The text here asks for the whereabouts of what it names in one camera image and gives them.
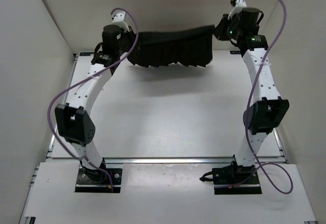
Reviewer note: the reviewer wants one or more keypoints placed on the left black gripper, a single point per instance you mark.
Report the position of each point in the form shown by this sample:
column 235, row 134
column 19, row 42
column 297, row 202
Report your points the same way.
column 131, row 33

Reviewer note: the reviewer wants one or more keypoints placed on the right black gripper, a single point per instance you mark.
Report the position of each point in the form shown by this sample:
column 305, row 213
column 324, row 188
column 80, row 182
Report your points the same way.
column 224, row 22

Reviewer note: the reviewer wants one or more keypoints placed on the black pleated skirt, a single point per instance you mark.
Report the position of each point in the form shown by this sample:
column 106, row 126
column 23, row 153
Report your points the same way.
column 188, row 47

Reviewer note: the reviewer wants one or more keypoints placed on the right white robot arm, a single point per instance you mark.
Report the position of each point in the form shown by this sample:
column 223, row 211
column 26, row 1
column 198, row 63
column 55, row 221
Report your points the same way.
column 265, row 107

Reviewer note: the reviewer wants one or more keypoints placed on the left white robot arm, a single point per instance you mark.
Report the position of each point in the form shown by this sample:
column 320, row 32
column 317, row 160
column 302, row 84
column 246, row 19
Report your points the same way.
column 73, row 119

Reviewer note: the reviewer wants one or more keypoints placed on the left blue corner label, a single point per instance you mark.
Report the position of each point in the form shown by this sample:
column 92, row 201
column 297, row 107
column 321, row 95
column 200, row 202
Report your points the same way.
column 86, row 53

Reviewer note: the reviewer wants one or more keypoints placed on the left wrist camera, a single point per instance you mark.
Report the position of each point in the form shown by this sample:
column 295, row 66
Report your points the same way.
column 119, row 19

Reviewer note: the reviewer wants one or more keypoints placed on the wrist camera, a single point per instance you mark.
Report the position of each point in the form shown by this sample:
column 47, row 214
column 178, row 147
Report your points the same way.
column 237, row 5
column 119, row 19

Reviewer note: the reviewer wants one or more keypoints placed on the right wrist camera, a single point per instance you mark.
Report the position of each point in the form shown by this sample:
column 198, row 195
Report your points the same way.
column 237, row 5

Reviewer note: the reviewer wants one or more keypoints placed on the aluminium table edge rail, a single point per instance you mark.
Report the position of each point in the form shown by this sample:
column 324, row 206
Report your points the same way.
column 174, row 160

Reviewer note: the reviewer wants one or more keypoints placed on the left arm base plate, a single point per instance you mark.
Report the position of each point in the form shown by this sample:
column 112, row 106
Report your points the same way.
column 85, row 183

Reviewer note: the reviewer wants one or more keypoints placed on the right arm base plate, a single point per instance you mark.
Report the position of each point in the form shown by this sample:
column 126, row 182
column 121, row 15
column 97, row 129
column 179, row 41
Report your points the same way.
column 233, row 180

